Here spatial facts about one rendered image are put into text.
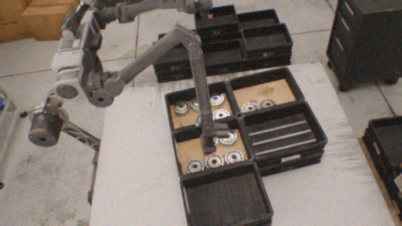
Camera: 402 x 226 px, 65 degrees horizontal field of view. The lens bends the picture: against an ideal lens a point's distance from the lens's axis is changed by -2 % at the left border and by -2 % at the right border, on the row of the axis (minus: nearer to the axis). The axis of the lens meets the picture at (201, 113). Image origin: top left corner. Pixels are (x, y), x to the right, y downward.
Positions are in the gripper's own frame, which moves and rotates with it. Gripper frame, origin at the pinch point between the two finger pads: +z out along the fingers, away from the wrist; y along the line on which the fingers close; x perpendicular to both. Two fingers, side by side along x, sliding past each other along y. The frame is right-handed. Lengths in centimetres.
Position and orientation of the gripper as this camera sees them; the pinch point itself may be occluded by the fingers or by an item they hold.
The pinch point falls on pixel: (208, 151)
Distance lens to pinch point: 169.4
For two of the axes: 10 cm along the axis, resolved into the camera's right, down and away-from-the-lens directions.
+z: 0.4, 5.9, 8.1
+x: -9.8, 1.8, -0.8
